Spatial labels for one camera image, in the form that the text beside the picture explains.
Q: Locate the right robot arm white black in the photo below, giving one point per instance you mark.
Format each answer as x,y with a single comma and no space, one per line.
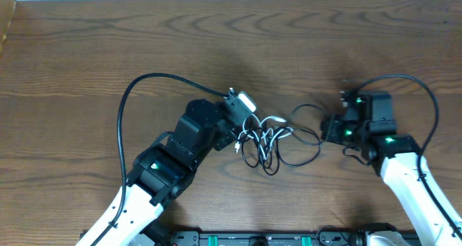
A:
368,126

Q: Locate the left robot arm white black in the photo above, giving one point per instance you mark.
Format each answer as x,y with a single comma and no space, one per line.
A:
163,171

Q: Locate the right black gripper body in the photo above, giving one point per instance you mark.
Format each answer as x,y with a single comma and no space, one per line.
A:
343,131

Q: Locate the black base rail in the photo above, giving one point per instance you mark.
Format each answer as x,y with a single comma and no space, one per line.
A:
327,235

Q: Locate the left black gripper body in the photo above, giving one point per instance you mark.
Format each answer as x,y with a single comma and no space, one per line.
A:
224,138

